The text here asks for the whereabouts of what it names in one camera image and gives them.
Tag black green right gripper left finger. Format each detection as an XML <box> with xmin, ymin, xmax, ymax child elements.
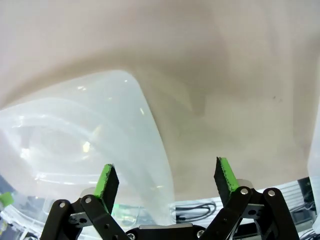
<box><xmin>43</xmin><ymin>163</ymin><xmax>129</xmax><ymax>240</ymax></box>

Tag thin black cable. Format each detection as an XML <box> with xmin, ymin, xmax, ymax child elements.
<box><xmin>174</xmin><ymin>201</ymin><xmax>217</xmax><ymax>223</ymax></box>

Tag large clear plastic bin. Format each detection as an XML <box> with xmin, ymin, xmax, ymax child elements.
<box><xmin>0</xmin><ymin>69</ymin><xmax>176</xmax><ymax>240</ymax></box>

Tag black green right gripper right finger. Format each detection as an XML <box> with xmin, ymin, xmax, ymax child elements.
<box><xmin>203</xmin><ymin>156</ymin><xmax>301</xmax><ymax>240</ymax></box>

